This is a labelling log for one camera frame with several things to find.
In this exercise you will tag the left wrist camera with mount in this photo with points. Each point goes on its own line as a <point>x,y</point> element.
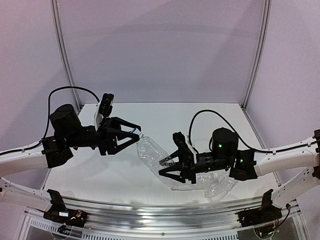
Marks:
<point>103,109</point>

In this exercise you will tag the aluminium left corner post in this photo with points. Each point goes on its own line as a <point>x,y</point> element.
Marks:
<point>57,23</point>

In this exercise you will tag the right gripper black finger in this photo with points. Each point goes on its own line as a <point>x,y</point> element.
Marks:
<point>169,160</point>
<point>172,172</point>

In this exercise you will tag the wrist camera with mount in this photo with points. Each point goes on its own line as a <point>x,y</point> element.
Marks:
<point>185,152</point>
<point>103,109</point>

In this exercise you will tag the aluminium front rail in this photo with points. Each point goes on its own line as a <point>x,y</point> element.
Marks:
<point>119,221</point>

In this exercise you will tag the clear plastic bottle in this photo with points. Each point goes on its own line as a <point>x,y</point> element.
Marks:
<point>156,158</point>
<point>203,181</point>
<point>219,188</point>

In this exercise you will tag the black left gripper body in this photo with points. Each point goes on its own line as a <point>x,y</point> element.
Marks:
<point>104,138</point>

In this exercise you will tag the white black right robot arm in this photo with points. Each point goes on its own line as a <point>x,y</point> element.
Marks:
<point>244,165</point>

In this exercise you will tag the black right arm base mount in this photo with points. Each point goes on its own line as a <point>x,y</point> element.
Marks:
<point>274,207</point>

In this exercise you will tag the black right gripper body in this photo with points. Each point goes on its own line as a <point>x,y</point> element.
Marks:
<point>189,164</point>

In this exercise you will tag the clear plastic bottle uncapped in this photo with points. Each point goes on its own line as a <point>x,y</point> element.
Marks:
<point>219,188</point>

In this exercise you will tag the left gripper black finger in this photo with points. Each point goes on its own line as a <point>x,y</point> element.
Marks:
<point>116,123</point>
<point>115,148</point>

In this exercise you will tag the white blue bottle cap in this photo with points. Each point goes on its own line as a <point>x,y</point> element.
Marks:
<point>135,131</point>

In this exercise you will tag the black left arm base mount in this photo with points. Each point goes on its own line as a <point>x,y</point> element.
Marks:
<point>59,213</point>

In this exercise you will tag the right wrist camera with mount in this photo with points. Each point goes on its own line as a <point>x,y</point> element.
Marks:
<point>185,152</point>

